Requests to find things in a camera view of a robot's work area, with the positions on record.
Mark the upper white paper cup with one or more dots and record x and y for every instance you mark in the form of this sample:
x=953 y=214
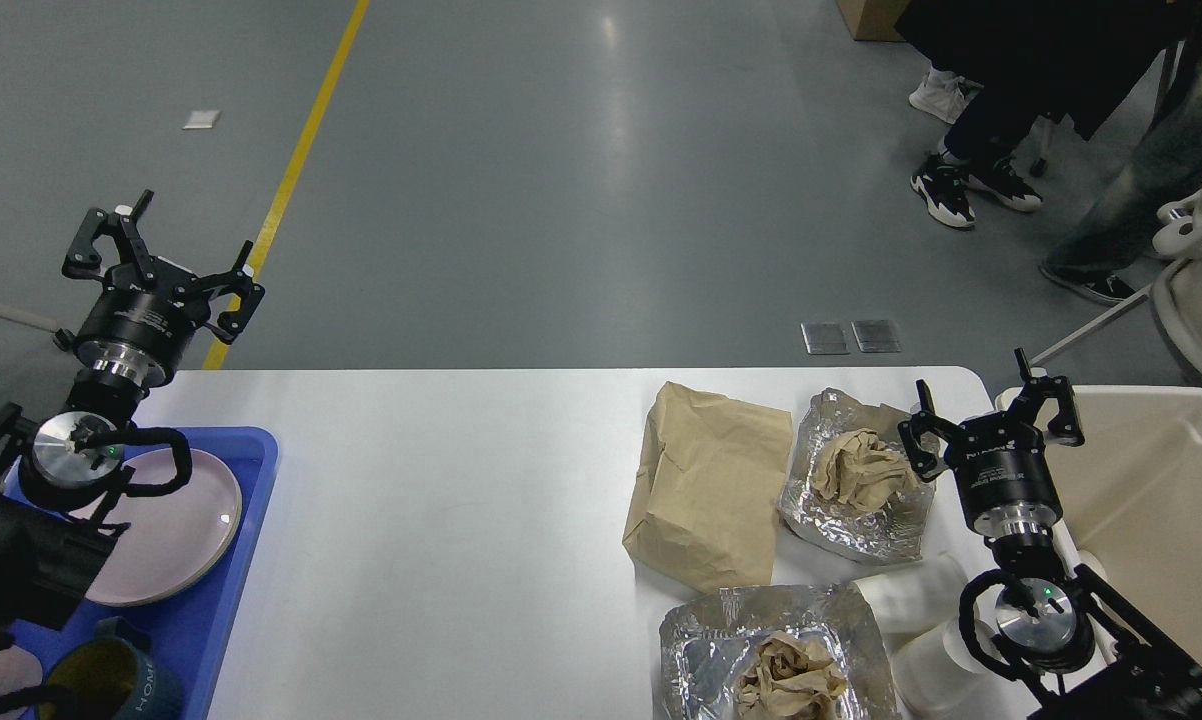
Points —
x=912 y=599

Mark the person with white sneakers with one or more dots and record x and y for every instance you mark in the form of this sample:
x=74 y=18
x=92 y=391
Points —
x=943 y=94

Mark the pink plate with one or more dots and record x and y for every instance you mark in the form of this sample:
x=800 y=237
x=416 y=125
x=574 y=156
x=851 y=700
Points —
x=173 y=540

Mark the dark green mug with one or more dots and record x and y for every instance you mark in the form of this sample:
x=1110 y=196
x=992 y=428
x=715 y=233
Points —
x=114 y=675

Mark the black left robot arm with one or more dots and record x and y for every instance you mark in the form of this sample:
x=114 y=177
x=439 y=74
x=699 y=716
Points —
x=61 y=477

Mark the white chair left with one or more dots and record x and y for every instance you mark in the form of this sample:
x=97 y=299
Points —
x=30 y=320

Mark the upper crumpled brown paper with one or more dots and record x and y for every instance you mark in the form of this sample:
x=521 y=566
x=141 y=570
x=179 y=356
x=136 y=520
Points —
x=860 y=472

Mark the foil sheet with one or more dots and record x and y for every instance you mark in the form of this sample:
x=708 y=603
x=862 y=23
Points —
x=709 y=644
x=885 y=537

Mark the cardboard box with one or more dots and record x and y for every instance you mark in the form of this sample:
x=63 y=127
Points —
x=873 y=20

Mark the lower crumpled brown paper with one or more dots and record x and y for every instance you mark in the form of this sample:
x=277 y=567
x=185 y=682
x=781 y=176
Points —
x=790 y=679

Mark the person in jeans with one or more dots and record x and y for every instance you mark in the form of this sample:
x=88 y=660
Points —
x=1165 y=166

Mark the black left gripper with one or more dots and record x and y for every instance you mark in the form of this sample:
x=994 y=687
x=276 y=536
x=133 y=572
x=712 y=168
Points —
x=144 y=323

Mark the upper foil sheet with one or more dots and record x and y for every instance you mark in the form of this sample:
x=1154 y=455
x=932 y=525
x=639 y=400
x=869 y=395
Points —
x=885 y=537

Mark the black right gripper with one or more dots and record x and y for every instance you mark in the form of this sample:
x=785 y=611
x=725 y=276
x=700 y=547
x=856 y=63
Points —
x=1006 y=475

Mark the lower white paper cup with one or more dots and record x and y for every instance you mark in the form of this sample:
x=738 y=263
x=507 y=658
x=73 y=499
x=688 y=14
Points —
x=935 y=671

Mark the brown paper bag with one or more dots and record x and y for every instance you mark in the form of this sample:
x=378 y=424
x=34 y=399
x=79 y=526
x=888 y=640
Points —
x=703 y=508

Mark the white paper cup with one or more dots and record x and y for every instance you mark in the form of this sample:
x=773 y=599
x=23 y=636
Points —
x=912 y=599
x=935 y=671

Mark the crumpled brown paper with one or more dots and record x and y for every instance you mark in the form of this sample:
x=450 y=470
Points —
x=790 y=679
x=860 y=472

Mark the lower foil sheet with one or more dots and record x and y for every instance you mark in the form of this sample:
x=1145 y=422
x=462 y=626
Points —
x=709 y=644

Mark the pink cup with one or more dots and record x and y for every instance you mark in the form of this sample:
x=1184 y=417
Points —
x=19 y=669

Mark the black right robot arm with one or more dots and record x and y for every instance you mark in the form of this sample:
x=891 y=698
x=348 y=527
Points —
x=1081 y=649

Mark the blue plastic tray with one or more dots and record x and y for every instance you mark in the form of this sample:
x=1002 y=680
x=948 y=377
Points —
x=190 y=630

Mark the beige plastic bin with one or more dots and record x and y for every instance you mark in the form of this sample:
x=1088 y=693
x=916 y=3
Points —
x=1132 y=498

